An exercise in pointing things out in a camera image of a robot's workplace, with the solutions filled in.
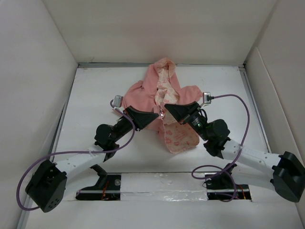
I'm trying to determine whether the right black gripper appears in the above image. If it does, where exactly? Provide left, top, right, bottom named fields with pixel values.
left=165, top=101, right=210, bottom=141

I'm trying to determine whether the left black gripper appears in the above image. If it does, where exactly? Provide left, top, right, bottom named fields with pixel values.
left=112, top=106, right=158, bottom=143

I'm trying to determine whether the silver zipper slider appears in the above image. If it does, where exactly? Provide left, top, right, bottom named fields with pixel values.
left=160, top=109, right=165, bottom=119

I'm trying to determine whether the pink hooded jacket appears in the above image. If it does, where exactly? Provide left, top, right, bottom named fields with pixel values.
left=112, top=57, right=202, bottom=155

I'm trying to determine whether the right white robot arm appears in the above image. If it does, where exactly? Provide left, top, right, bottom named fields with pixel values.
left=165, top=102, right=305, bottom=203

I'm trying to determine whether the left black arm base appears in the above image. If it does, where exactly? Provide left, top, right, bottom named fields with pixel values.
left=75, top=164, right=122, bottom=201

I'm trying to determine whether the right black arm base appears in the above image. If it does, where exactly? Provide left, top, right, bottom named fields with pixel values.
left=202, top=174, right=252, bottom=202

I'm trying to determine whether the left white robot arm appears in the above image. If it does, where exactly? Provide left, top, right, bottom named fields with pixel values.
left=25, top=106, right=159, bottom=213

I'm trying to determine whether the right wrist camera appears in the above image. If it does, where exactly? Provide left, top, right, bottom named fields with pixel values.
left=201, top=92, right=214, bottom=108

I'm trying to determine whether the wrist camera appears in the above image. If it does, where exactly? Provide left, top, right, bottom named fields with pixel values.
left=112, top=95, right=123, bottom=109
left=201, top=92, right=214, bottom=108

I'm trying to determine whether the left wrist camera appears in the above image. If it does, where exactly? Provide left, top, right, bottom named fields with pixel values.
left=112, top=95, right=123, bottom=109

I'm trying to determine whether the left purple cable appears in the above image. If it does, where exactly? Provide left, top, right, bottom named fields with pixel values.
left=16, top=99, right=136, bottom=210

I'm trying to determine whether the purple cable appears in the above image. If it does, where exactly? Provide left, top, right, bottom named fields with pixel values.
left=192, top=94, right=251, bottom=202
left=16, top=99, right=136, bottom=210

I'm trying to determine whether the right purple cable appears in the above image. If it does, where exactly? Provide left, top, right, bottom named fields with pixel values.
left=192, top=94, right=251, bottom=202

